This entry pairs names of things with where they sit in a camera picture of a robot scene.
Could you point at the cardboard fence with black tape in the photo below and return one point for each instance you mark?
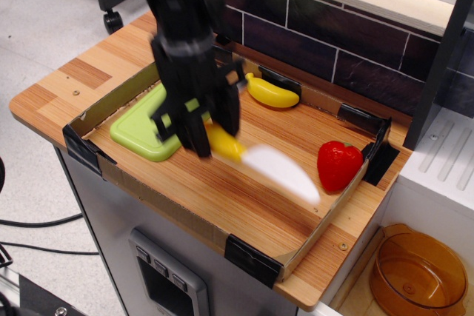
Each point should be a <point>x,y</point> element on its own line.
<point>279,242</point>

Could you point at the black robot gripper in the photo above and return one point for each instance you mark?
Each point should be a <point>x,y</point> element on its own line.
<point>188,70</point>

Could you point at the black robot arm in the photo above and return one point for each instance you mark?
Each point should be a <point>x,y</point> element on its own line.
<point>188,20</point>

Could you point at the dark grey cabinet post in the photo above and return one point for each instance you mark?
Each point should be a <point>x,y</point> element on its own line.
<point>441,74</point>

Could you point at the orange transparent plastic bowl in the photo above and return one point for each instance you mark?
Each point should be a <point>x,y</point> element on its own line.
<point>415,274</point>

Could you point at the yellow handled white toy knife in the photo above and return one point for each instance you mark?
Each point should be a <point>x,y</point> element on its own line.
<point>264,164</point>

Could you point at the grey toy oven front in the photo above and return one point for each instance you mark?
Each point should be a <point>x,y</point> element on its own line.
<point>172,287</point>

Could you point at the red toy strawberry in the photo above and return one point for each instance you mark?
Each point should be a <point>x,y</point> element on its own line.
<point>338,163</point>

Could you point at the white toy sink counter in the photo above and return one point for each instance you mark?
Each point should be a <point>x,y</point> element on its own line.
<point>441,166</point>

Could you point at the yellow toy banana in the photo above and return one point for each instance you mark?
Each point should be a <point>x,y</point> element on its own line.
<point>269,94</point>

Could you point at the green plastic cutting board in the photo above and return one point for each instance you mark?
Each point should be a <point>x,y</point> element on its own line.
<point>136,130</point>

